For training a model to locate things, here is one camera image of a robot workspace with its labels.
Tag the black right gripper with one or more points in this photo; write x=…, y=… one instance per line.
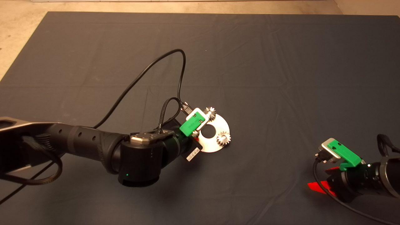
x=345, y=184

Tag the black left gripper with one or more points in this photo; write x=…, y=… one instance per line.
x=189, y=148

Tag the bright steel planetary gear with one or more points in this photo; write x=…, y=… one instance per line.
x=196, y=132

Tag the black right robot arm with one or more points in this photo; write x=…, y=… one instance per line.
x=390, y=176

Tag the round metal carrier plate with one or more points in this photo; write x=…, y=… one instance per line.
x=218, y=125

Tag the dark grey table cloth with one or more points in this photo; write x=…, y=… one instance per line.
x=250, y=62

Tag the green left camera mount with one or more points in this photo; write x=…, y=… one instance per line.
x=190, y=125

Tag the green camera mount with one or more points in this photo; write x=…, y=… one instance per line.
x=347, y=155
x=190, y=125

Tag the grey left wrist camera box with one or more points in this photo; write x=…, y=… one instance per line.
x=197, y=111

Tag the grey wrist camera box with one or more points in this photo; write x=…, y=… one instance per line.
x=328, y=147
x=197, y=111

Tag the green right camera mount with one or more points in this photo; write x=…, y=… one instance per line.
x=347, y=155

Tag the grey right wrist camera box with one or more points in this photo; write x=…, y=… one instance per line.
x=328, y=147

